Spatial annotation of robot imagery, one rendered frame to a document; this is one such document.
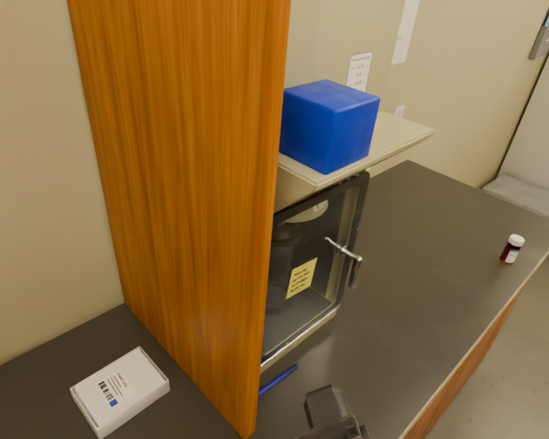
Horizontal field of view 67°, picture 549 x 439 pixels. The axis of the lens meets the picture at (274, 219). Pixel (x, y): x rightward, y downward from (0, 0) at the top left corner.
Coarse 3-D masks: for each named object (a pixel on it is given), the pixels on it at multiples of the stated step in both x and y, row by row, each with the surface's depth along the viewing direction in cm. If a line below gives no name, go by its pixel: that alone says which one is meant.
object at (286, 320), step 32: (320, 192) 75; (352, 192) 83; (288, 224) 72; (320, 224) 80; (352, 224) 90; (288, 256) 77; (320, 256) 86; (320, 288) 93; (288, 320) 90; (320, 320) 102
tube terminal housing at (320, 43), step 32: (320, 0) 55; (352, 0) 59; (384, 0) 64; (288, 32) 53; (320, 32) 58; (352, 32) 62; (384, 32) 68; (288, 64) 56; (320, 64) 61; (384, 64) 73
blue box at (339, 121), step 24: (288, 96) 55; (312, 96) 54; (336, 96) 55; (360, 96) 56; (288, 120) 56; (312, 120) 53; (336, 120) 51; (360, 120) 55; (288, 144) 58; (312, 144) 55; (336, 144) 54; (360, 144) 58; (312, 168) 57; (336, 168) 56
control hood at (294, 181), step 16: (384, 112) 78; (384, 128) 71; (400, 128) 72; (416, 128) 72; (384, 144) 66; (400, 144) 66; (416, 144) 72; (288, 160) 58; (368, 160) 61; (288, 176) 57; (304, 176) 55; (320, 176) 55; (336, 176) 56; (288, 192) 58; (304, 192) 55
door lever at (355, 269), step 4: (344, 248) 92; (340, 252) 92; (344, 252) 92; (348, 252) 91; (348, 256) 91; (352, 256) 90; (356, 256) 90; (360, 256) 90; (356, 260) 89; (360, 260) 89; (356, 264) 90; (360, 264) 89; (352, 268) 91; (356, 268) 90; (360, 268) 91; (352, 272) 92; (356, 272) 91; (352, 276) 92; (356, 276) 92; (352, 280) 93; (356, 280) 93; (348, 284) 94; (352, 284) 93; (352, 288) 94
